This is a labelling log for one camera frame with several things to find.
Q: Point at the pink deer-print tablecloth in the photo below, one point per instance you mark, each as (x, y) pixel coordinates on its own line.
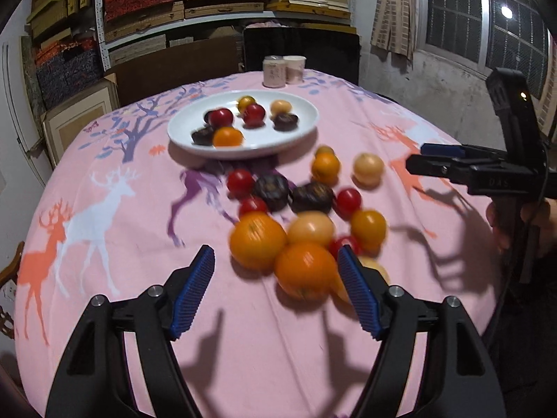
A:
(261, 348)

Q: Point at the barred window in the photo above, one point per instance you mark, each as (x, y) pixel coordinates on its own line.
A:
(457, 13)

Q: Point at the printed paper cup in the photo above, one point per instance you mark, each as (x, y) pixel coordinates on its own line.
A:
(294, 69)

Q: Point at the framed picture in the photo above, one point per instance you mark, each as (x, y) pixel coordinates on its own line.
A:
(78, 117)

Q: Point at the white oval plate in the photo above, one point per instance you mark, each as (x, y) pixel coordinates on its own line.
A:
(182, 126)

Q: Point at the dark purple passion fruit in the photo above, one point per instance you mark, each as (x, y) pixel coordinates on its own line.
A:
(312, 197)
(285, 121)
(270, 190)
(202, 136)

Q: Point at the brown wooden chair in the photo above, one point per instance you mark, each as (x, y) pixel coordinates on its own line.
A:
(8, 265)

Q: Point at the pale pink drink can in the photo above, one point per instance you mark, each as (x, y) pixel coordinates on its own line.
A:
(274, 72)

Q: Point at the grey-green stone slab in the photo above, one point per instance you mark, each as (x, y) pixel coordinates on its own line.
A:
(31, 82)

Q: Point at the person's right hand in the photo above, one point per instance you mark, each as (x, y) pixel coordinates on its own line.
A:
(546, 226)

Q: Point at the red-orange patterned boxes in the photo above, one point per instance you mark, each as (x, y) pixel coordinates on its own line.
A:
(56, 50)

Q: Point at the black chair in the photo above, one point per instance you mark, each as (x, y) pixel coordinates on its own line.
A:
(326, 52)

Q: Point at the yellow passion fruit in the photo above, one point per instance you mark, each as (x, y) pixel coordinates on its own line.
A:
(310, 228)
(368, 169)
(280, 106)
(378, 270)

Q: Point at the white metal shelf rack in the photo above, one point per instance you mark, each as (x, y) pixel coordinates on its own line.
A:
(99, 17)

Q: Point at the beige checked curtain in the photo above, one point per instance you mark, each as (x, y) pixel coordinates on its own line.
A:
(394, 17)

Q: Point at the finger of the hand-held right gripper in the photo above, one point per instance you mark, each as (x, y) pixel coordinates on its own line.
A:
(435, 166)
(441, 149)

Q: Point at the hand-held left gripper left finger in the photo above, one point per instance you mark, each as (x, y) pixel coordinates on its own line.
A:
(193, 291)

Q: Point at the stack of yellow flat boxes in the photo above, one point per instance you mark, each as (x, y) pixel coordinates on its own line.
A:
(313, 4)

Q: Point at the blue patterned boxes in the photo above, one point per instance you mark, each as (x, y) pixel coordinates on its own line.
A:
(69, 78)

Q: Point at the pile of olive woven boxes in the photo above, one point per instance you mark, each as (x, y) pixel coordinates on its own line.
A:
(52, 13)

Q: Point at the green-tinged orange mandarin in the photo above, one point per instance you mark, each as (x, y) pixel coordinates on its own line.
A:
(246, 103)

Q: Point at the white door panel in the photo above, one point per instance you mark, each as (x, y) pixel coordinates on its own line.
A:
(17, 109)

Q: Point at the small olive-yellow passion fruit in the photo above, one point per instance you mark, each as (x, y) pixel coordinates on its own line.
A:
(324, 150)

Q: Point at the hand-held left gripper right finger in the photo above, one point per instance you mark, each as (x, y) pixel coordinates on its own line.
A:
(359, 291)

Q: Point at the dark red plum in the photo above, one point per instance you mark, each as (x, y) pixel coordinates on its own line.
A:
(220, 117)

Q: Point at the brown wooden board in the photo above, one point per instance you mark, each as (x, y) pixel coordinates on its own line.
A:
(174, 65)

